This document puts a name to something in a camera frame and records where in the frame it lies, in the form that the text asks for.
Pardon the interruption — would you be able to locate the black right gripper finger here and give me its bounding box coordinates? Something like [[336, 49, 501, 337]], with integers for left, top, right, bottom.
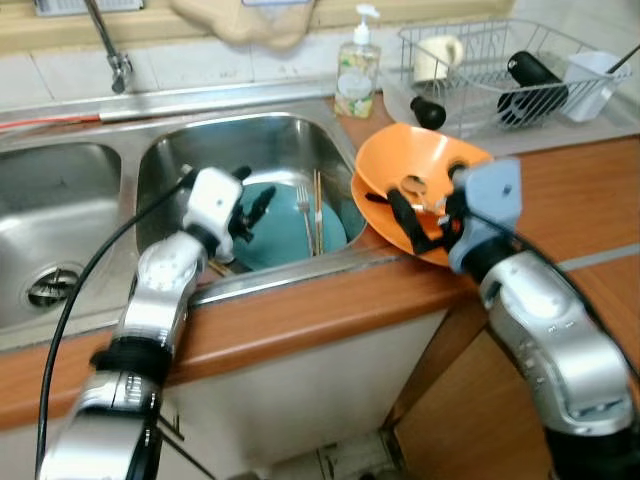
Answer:
[[386, 187, 443, 255]]

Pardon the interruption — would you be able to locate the orange plate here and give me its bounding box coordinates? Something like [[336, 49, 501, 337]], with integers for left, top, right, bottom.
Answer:
[[349, 170, 473, 268]]

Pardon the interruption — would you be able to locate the metal fork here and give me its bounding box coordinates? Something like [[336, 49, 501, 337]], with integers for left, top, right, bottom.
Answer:
[[296, 182, 317, 252]]

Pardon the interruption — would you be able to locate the wooden chopstick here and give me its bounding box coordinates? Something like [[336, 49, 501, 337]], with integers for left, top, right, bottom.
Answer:
[[204, 257, 238, 278], [313, 169, 327, 257]]

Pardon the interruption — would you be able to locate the orange bowl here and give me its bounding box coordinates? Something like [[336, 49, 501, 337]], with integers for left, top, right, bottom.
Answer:
[[354, 122, 494, 253]]

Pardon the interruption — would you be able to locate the teal plate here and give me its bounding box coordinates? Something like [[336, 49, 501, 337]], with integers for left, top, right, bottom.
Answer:
[[231, 180, 349, 272]]

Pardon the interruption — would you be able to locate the small black round bottle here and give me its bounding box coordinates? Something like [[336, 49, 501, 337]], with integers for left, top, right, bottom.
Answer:
[[409, 96, 448, 131]]

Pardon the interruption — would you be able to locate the clear soap pump bottle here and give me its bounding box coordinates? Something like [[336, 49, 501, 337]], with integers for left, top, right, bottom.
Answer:
[[334, 3, 383, 120]]

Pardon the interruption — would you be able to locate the black cylindrical bottle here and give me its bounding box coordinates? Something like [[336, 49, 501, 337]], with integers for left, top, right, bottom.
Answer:
[[496, 50, 570, 127]]

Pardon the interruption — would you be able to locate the cream mug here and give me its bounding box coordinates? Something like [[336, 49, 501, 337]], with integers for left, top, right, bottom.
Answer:
[[413, 35, 466, 84]]

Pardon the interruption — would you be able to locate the grey drain tray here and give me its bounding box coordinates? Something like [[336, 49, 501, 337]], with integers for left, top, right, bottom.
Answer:
[[379, 85, 640, 157]]

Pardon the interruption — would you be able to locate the stainless steel double sink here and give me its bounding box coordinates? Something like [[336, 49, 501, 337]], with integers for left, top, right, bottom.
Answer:
[[0, 98, 403, 353]]

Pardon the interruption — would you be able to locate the beige cloth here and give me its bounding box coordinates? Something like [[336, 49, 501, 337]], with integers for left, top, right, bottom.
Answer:
[[167, 0, 320, 52]]

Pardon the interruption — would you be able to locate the white cabinet door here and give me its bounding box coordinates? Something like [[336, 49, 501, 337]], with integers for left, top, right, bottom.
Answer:
[[155, 305, 453, 480]]

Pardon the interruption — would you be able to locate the white plastic cutlery holder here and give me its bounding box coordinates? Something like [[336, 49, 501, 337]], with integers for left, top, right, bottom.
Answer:
[[561, 50, 622, 124]]

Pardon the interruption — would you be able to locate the metal sink drain strainer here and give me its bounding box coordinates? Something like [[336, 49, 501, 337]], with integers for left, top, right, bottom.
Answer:
[[24, 264, 84, 310]]

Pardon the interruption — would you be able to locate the chrome faucet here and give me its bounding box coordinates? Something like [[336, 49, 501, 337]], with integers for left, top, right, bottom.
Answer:
[[82, 0, 135, 95]]

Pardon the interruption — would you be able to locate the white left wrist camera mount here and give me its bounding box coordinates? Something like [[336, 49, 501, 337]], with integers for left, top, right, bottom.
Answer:
[[181, 166, 247, 252]]

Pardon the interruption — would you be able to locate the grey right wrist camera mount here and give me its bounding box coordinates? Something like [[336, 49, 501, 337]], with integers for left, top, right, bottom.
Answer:
[[446, 157, 524, 275]]

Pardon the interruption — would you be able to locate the white wire dish rack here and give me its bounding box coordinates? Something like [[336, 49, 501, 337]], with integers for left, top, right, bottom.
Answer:
[[397, 18, 634, 138]]

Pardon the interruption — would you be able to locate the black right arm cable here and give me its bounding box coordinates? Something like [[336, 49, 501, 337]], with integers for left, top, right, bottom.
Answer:
[[498, 232, 640, 386]]

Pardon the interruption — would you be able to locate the metal cabinet handle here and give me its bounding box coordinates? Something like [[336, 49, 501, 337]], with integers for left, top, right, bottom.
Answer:
[[155, 412, 191, 446]]

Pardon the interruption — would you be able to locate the dark utensil handle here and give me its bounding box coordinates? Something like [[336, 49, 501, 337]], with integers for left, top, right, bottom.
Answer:
[[606, 42, 640, 76]]

